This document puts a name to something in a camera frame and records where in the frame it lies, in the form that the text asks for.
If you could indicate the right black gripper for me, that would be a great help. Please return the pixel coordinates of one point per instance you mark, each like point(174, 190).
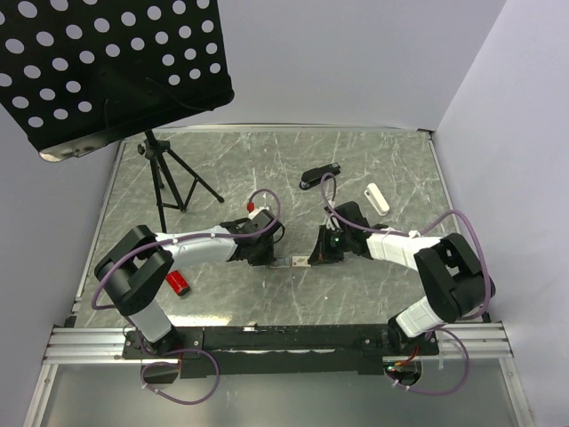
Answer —
point(322, 253)

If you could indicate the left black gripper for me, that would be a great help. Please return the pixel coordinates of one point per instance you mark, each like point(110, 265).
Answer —
point(267, 259)

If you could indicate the staple tray with staples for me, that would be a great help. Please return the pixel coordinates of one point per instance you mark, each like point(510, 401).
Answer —
point(282, 262)

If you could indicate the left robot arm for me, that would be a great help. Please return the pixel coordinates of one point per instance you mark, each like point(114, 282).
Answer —
point(133, 271)

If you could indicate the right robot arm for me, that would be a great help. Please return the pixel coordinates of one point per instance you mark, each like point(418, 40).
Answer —
point(455, 283)

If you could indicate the black stapler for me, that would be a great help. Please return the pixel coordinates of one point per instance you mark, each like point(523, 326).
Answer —
point(312, 177)

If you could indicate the red cylindrical object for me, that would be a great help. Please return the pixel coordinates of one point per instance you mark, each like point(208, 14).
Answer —
point(178, 283)

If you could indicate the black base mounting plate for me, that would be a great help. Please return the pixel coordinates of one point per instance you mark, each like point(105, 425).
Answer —
point(256, 350)

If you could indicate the black tripod stand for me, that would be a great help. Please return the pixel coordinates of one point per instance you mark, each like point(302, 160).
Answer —
point(167, 193)

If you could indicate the black perforated music stand desk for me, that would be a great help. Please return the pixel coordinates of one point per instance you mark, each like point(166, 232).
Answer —
point(79, 75)

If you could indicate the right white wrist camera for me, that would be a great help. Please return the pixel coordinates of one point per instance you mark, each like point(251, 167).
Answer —
point(332, 223)

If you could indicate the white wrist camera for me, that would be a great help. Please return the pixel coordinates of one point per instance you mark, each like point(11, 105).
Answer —
point(332, 223)
point(259, 213)

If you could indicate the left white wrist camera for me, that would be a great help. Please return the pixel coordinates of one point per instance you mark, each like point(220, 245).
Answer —
point(259, 213)

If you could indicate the aluminium extrusion rail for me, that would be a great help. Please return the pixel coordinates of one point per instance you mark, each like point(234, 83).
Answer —
point(102, 346)

